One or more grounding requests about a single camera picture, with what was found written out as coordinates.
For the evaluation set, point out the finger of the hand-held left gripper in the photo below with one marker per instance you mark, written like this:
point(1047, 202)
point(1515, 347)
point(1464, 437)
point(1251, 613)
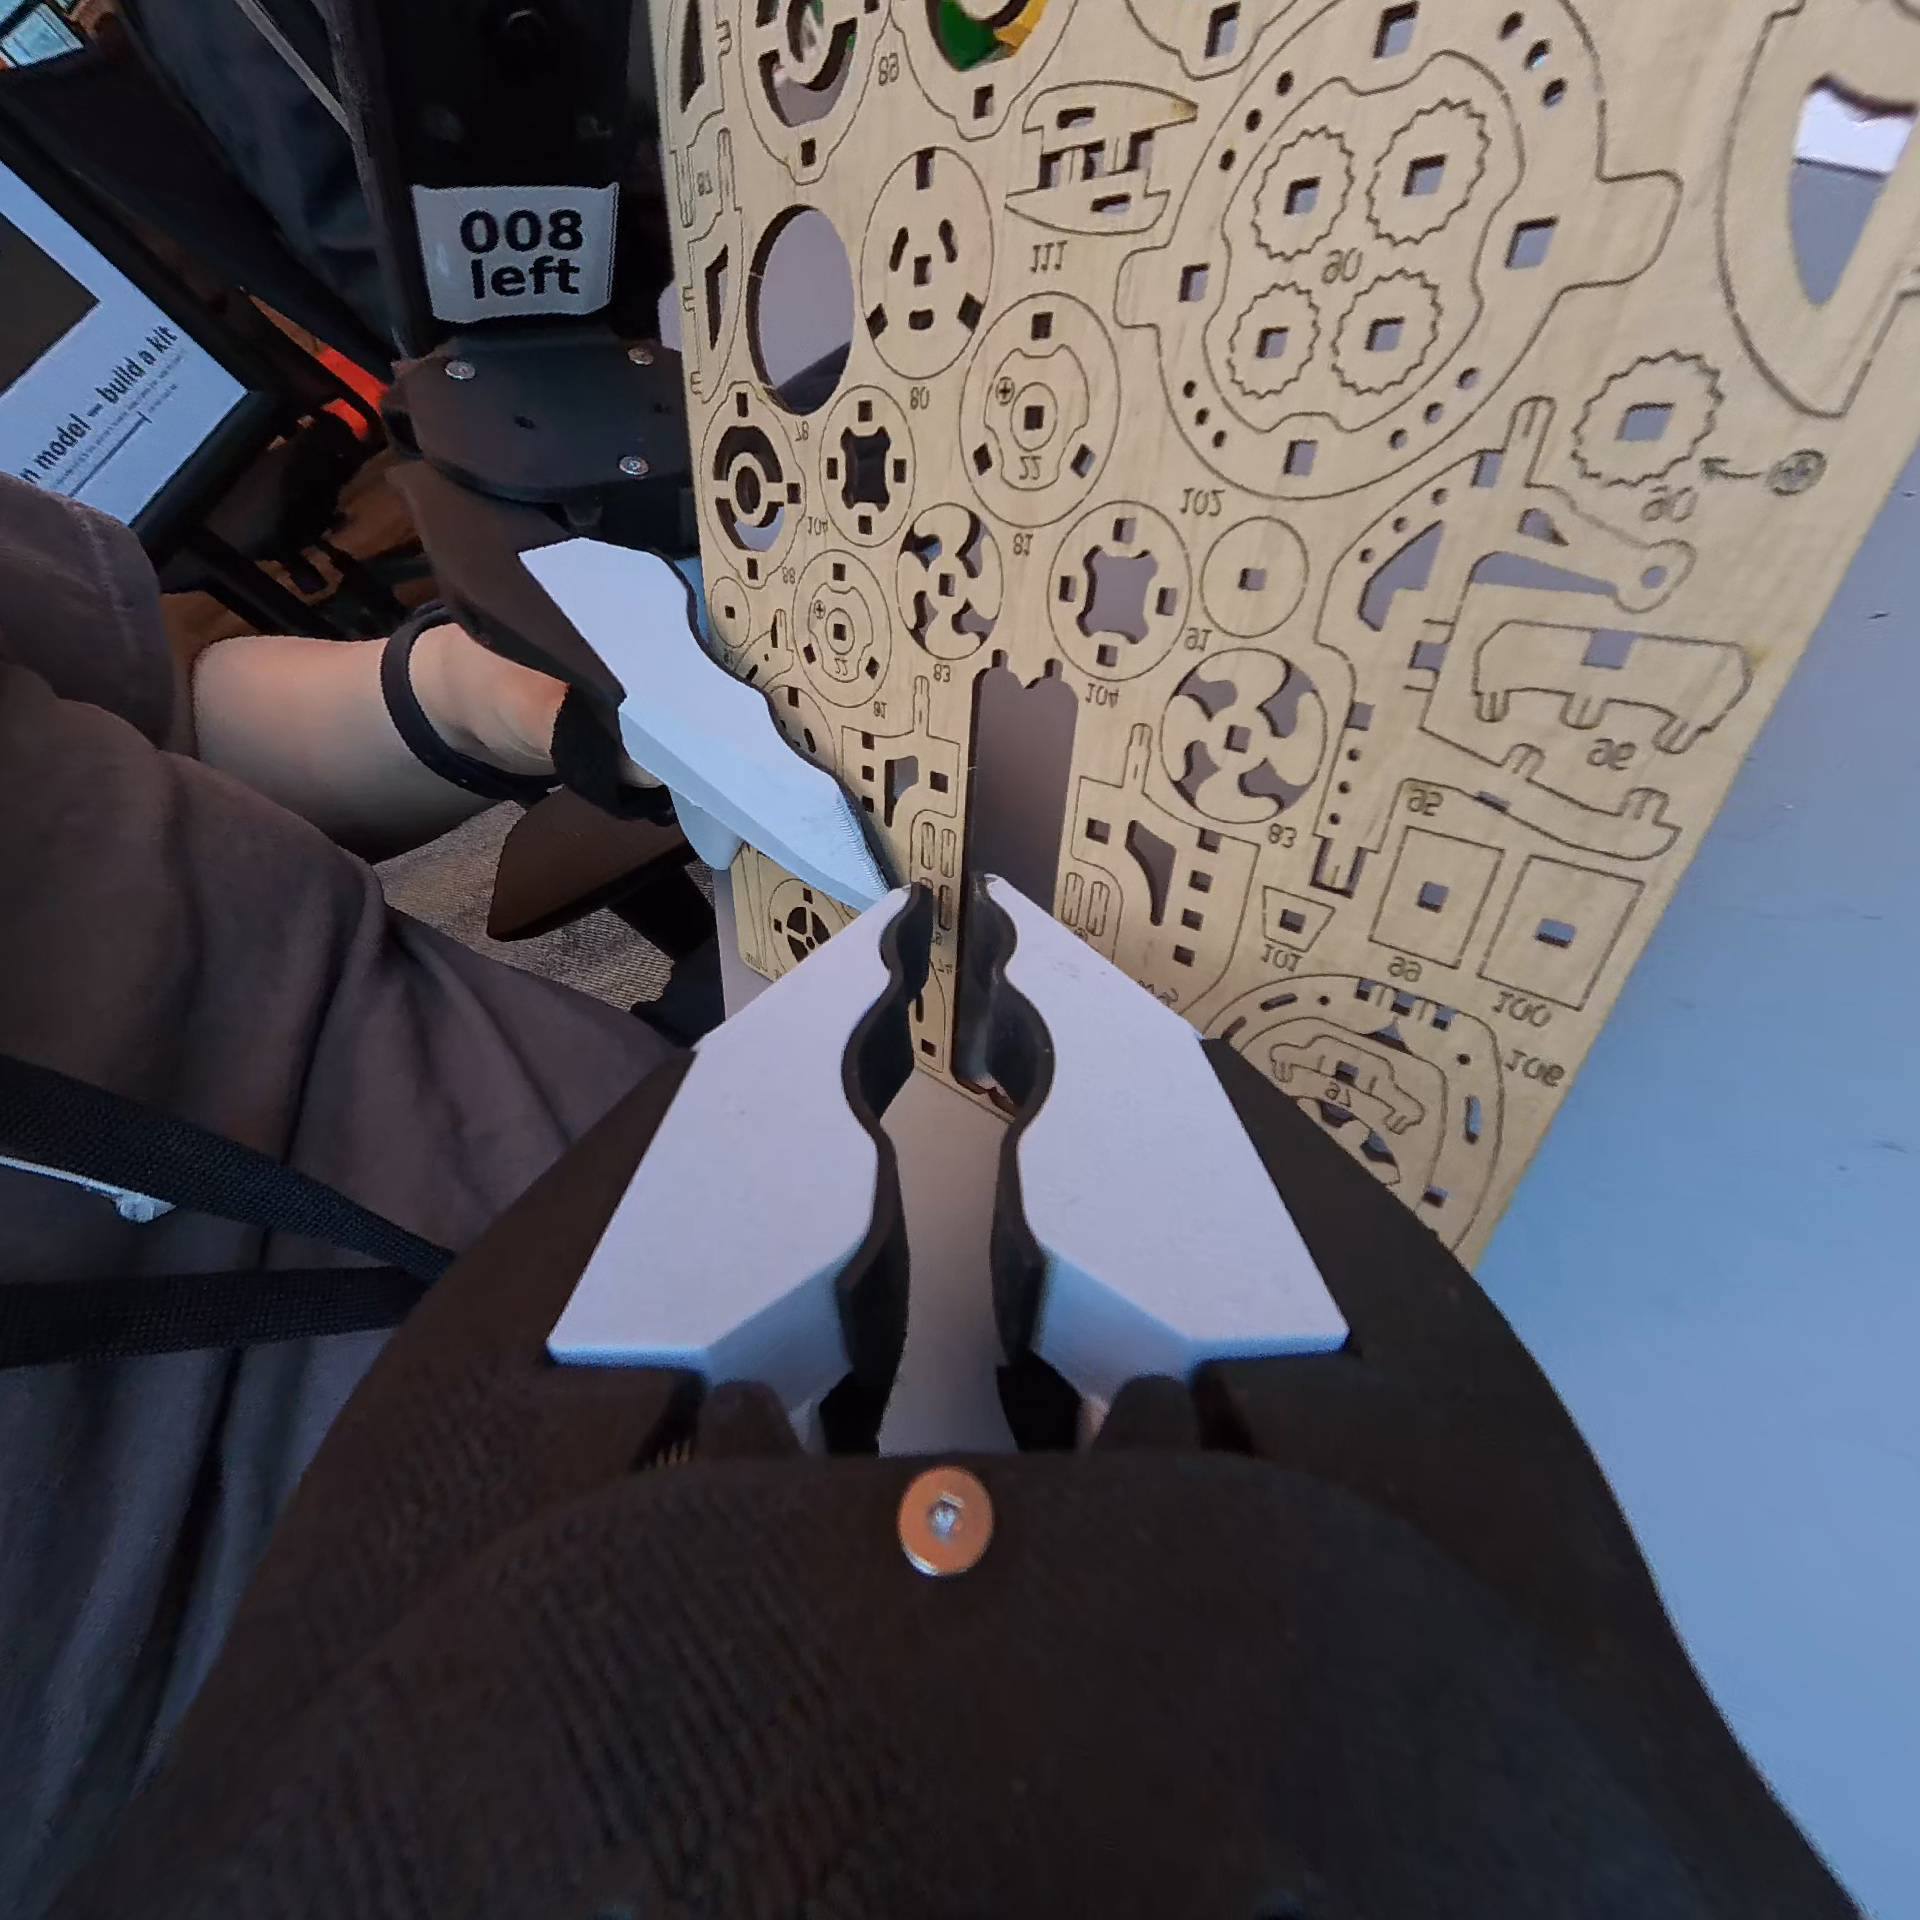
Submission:
point(704, 720)

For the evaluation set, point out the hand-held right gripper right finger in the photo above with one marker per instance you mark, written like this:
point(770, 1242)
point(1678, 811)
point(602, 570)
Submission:
point(1171, 1204)

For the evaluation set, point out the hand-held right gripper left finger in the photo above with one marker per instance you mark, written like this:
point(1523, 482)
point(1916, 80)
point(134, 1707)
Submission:
point(704, 1204)

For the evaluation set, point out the laser-cut wooden parts sheet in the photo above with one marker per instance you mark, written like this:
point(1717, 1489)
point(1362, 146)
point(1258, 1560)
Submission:
point(1350, 525)

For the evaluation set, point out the person's left hand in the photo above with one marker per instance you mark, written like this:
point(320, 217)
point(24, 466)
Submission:
point(313, 720)

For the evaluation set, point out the white printed sign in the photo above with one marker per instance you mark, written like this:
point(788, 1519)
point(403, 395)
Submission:
point(94, 355)

